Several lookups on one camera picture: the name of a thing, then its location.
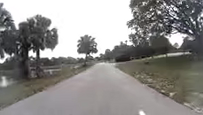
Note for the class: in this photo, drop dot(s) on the single palm tree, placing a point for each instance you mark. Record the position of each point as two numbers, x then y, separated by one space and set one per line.
86 44

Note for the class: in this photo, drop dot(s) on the grey asphalt path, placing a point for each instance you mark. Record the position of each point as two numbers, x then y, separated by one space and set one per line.
98 90

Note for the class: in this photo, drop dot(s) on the dark hedge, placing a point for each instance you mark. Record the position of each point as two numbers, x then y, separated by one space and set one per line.
139 50

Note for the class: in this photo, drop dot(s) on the distant row of trees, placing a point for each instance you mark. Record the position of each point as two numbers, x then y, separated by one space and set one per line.
63 60

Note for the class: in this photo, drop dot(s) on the pale road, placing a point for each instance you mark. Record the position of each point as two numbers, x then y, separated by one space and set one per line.
162 55

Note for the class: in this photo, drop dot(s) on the grass bank beside water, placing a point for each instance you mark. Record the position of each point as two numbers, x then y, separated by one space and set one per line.
34 85

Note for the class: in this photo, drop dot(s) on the group of palm trees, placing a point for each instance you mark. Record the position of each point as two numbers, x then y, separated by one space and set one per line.
28 37

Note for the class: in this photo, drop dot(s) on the grass verge with bare patches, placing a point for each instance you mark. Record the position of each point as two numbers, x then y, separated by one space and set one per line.
177 76

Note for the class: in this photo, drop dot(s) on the large spreading tree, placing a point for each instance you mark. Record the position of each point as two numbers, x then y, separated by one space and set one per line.
184 12

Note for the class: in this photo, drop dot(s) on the pond water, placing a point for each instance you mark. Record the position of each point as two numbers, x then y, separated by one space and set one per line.
4 81

